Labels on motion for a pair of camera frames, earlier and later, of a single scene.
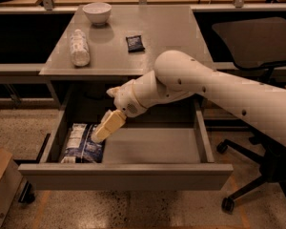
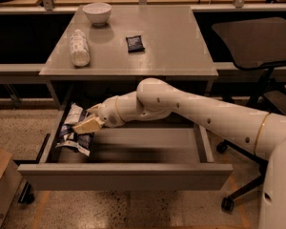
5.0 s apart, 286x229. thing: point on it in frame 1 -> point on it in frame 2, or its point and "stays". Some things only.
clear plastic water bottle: [79, 49] stays
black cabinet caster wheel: [27, 195] stays
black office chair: [259, 43] stays
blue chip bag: [80, 148] -> [71, 138]
